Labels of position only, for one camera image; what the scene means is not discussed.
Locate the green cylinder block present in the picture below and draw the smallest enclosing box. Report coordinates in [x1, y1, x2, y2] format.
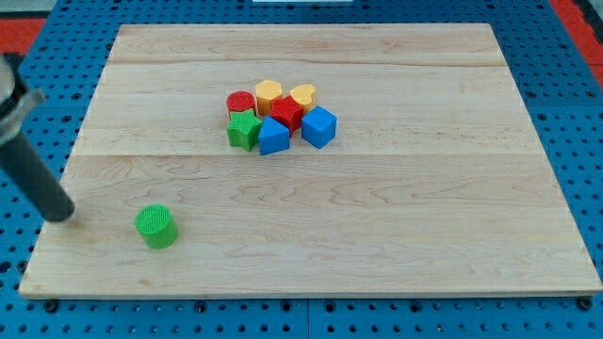
[134, 204, 179, 250]

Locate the wooden board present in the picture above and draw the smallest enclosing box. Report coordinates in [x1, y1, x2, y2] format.
[20, 24, 602, 299]

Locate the blue triangle block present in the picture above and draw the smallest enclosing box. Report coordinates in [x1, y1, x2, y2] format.
[258, 117, 290, 155]

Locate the blue cube block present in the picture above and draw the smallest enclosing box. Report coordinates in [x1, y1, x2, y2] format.
[301, 105, 337, 149]

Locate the red star block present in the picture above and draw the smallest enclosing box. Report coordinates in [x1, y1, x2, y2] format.
[269, 96, 303, 136]

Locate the green star block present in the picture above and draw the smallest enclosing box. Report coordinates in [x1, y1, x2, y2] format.
[226, 109, 262, 152]

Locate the yellow heart block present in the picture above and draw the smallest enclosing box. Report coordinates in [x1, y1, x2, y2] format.
[289, 84, 317, 114]

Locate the yellow hexagon block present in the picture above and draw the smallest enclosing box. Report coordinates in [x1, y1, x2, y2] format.
[254, 79, 283, 117]

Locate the red cylinder block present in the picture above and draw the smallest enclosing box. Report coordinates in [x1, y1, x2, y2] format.
[226, 90, 255, 116]

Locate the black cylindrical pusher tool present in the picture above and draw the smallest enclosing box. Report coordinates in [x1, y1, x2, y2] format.
[1, 132, 75, 222]

